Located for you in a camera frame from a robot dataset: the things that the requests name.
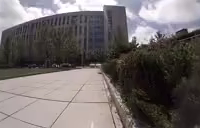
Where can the large curved grey building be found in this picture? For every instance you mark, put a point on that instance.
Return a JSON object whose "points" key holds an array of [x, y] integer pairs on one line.
{"points": [[91, 30]]}

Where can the grey stone kerb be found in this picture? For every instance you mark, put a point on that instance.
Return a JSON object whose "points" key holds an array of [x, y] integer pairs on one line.
{"points": [[116, 100]]}

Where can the row of parked cars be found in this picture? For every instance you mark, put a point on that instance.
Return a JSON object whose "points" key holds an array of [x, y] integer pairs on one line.
{"points": [[59, 65]]}

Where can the pale concrete slab path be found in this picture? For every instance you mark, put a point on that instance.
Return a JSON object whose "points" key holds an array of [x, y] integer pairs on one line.
{"points": [[71, 100]]}

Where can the row of trees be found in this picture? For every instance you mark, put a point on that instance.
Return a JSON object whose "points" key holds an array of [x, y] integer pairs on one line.
{"points": [[51, 46]]}

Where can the green bushes bed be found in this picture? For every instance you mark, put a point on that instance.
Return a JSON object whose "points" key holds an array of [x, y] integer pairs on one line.
{"points": [[161, 76]]}

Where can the green grass lawn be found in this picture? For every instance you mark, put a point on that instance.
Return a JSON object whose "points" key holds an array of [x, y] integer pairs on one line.
{"points": [[11, 72]]}

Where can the dark building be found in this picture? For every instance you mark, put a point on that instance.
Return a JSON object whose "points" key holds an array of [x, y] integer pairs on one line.
{"points": [[191, 33]]}

